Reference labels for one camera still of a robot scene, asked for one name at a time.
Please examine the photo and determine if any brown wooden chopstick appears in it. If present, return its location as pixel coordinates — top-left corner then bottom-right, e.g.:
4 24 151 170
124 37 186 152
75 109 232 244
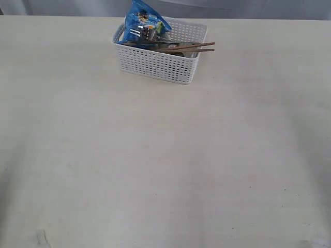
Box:
157 42 215 51
163 48 214 53

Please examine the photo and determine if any silver table knife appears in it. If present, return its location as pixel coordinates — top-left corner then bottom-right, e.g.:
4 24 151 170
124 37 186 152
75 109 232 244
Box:
156 40 200 45

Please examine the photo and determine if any silver fork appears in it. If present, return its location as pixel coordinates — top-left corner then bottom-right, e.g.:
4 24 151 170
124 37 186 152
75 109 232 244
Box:
130 25 163 41

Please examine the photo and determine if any blue chip bag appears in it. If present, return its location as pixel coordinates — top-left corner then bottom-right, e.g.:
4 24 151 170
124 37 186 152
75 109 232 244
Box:
120 1 172 43

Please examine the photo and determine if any white perforated plastic basket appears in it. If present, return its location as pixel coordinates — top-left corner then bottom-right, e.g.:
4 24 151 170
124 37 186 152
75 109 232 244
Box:
112 17 208 84

